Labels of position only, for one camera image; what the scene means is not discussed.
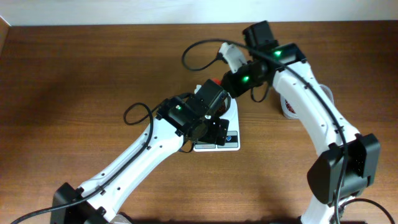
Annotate orange measuring scoop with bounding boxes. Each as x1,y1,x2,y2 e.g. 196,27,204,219
212,78,221,85

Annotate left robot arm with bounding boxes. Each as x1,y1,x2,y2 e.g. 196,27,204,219
50,80,237,224

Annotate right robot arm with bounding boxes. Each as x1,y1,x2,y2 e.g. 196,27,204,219
219,21,381,223

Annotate white digital kitchen scale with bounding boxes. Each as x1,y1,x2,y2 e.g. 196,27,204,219
193,99,241,152

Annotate red beans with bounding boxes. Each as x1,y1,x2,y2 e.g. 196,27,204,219
285,100,295,114

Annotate clear plastic container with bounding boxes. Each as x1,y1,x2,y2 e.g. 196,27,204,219
280,84,334,119

